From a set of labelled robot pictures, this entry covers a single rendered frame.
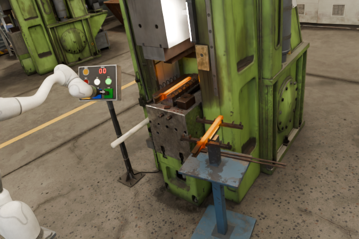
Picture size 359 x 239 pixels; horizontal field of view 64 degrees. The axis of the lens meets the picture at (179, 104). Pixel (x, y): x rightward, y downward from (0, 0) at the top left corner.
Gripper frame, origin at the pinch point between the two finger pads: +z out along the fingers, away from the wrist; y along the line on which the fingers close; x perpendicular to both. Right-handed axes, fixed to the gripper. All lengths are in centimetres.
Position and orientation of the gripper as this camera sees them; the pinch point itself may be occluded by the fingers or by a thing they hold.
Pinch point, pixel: (106, 93)
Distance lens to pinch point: 230.2
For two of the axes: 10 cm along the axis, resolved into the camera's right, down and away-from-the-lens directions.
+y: 9.7, -0.2, -2.6
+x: -0.2, -10.0, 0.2
